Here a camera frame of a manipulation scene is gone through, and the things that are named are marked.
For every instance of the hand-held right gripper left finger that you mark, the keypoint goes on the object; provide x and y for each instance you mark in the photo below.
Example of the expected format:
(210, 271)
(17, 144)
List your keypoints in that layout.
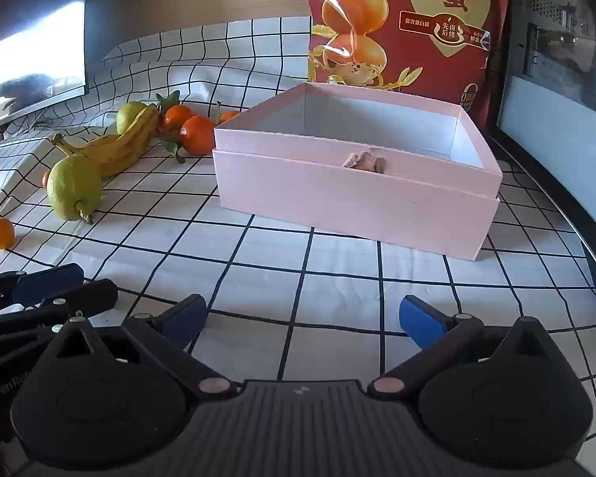
(186, 319)

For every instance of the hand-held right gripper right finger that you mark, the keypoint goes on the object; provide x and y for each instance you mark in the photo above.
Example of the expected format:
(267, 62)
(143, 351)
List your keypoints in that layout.
(419, 320)

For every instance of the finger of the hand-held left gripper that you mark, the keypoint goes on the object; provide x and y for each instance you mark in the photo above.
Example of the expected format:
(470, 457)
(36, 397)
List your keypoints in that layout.
(87, 298)
(49, 280)

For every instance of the small kumquat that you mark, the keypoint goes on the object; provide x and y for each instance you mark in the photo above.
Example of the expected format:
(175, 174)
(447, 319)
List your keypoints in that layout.
(45, 180)
(1, 232)

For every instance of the green pear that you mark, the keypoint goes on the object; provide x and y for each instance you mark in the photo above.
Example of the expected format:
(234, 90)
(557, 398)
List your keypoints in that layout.
(72, 186)
(129, 117)

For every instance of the yellow spotted banana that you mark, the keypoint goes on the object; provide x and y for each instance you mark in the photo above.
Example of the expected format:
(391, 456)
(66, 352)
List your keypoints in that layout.
(121, 159)

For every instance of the pink cardboard box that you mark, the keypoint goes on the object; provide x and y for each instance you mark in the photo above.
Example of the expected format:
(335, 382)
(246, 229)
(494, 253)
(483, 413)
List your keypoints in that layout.
(328, 198)

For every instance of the yellow banana with blue sticker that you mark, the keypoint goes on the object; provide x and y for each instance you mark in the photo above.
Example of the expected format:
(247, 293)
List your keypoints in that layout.
(129, 132)

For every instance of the orange tangerine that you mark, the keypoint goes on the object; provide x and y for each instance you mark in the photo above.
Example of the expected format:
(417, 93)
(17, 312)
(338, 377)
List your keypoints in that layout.
(198, 135)

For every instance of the tangerine with leaves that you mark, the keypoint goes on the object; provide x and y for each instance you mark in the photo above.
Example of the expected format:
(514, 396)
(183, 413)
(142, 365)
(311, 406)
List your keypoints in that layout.
(178, 118)
(227, 117)

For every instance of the white black-grid tablecloth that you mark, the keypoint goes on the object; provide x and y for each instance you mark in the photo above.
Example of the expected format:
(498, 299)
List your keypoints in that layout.
(328, 283)

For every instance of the black computer monitor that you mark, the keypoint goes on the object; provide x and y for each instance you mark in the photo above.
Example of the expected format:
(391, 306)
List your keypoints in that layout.
(30, 20)

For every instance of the red snack bag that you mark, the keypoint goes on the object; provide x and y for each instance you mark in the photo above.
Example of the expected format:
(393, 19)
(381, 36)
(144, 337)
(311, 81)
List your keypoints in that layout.
(417, 35)

